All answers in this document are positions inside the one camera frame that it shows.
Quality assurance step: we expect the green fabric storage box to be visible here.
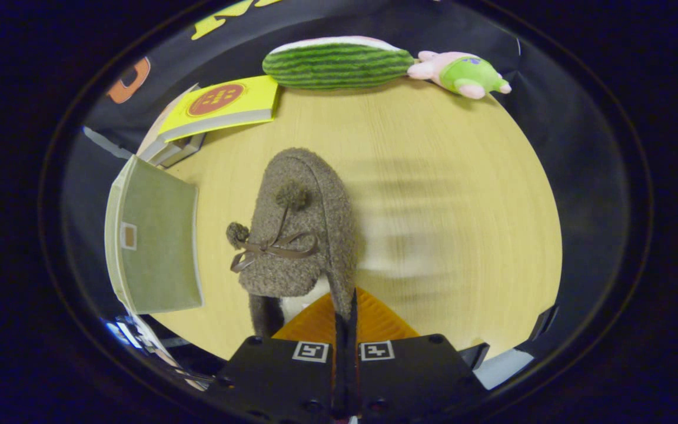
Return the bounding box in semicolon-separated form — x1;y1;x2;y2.
104;155;204;315

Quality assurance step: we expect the brown fuzzy shoe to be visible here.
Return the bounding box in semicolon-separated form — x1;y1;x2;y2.
226;147;358;337

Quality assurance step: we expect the pink and green plush toy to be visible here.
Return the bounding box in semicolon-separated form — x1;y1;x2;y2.
407;51;513;100

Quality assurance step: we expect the beige book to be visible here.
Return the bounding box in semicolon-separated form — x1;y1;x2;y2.
137;84;198;161

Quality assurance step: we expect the striped green watermelon plush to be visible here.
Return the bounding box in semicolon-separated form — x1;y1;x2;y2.
262;36;416;91

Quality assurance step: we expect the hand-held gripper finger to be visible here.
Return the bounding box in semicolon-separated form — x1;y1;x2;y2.
204;293;347;424
345;287;488;424

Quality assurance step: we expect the yellow book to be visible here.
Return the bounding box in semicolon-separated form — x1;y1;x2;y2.
157;75;281;144

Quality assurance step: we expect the dark grey book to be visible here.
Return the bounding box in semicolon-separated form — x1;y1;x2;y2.
151;132;207;170

